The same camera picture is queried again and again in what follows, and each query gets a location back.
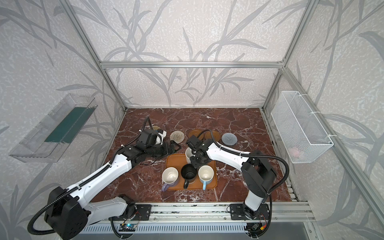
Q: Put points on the white speckled mug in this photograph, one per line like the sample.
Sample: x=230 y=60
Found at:
x=189 y=153

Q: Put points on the black mug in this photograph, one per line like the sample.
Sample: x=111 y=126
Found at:
x=189 y=173

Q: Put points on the woven patterned round coaster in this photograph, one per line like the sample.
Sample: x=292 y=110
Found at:
x=177 y=136

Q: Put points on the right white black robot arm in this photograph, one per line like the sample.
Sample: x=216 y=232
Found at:
x=256 y=169

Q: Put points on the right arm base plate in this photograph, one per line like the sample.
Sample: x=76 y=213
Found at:
x=242 y=212

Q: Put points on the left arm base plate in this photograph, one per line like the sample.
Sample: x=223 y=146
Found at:
x=139 y=212

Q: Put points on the clear plastic wall bin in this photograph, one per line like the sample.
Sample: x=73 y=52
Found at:
x=48 y=141

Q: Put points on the orange brown tray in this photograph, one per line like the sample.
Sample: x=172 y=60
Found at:
x=178 y=161

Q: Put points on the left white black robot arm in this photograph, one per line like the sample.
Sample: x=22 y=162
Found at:
x=70 y=210

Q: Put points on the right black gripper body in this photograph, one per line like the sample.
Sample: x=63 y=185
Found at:
x=196 y=160

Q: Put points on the purple mug white inside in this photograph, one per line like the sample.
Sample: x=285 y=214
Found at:
x=170 y=178

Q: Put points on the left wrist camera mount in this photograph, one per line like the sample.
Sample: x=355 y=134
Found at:
x=150 y=137

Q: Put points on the green lit circuit board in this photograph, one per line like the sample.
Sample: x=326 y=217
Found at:
x=128 y=227

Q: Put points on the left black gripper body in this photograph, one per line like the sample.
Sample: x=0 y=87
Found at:
x=163 y=149

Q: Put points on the wooden round coaster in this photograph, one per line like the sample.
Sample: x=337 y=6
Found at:
x=213 y=135
x=197 y=133

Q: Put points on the grey round coaster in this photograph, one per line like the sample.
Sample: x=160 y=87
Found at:
x=229 y=139

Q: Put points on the white wire wall basket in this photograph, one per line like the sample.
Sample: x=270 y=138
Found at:
x=302 y=134

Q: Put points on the aluminium front rail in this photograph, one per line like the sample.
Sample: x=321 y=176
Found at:
x=197 y=212

